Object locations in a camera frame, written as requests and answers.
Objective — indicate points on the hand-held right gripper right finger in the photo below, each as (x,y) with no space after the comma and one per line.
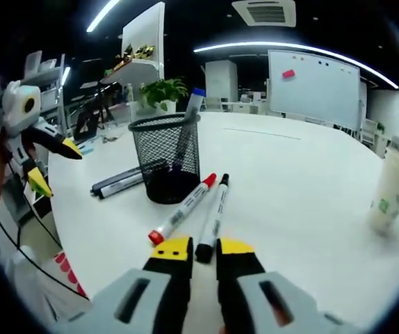
(237,278)

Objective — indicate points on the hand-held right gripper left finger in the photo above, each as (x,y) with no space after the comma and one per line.
(168,285)

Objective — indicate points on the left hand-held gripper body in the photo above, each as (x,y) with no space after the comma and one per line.
(17,111)

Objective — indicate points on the dark markers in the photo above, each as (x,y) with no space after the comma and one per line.
(112,181)

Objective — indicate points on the red whiteboard marker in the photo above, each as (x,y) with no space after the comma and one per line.
(185,205)

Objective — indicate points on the black mesh pen holder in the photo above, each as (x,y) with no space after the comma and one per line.
(158,153)

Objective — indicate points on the blue whiteboard marker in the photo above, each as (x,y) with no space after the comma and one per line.
(195,102)

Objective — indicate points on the large rolling whiteboard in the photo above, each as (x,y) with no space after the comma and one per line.
(314,90)

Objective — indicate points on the pink whiteboard eraser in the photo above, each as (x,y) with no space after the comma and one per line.
(288,73)

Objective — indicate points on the white under-desk cabinet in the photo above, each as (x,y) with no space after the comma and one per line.
(39,208)

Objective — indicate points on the blue notepad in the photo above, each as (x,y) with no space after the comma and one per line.
(87,149)

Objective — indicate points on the small black open laptop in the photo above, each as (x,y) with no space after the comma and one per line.
(85,125)

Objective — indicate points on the grey metal storage rack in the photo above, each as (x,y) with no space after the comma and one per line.
(46,69)

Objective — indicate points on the black tripod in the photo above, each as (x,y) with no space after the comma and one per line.
(102,111)

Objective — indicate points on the short straight ceiling light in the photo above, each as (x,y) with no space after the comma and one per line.
(66,76)

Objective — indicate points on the person's white shirt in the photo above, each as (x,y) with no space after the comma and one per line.
(39,295)

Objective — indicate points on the green potted plant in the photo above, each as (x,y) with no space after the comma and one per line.
(164,90)

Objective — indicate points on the long curved ceiling light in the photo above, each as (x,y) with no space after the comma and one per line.
(98,19)
(272,44)

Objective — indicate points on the gold ornaments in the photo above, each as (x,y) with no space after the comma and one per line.
(140,52)

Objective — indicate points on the white curved display shelf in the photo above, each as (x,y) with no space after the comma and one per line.
(144,38)

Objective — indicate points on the white office chair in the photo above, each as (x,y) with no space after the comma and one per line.
(370,130)
(213,103)

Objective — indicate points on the small potted plant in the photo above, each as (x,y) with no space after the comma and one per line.
(380,127)

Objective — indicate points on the ceiling air conditioner vent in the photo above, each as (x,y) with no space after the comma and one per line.
(265,12)

